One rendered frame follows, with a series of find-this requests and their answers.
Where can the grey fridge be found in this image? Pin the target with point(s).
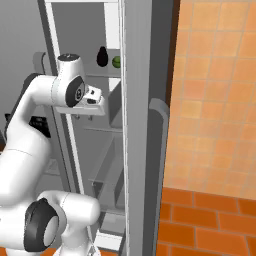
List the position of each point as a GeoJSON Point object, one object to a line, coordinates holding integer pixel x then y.
{"type": "Point", "coordinates": [100, 140]}

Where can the green round fruit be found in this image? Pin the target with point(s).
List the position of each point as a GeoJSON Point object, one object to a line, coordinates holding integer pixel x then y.
{"type": "Point", "coordinates": [116, 62]}

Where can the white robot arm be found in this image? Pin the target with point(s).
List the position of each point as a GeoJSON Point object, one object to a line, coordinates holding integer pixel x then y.
{"type": "Point", "coordinates": [23, 160]}

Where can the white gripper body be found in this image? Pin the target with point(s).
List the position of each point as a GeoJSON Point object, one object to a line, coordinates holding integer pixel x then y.
{"type": "Point", "coordinates": [87, 108]}

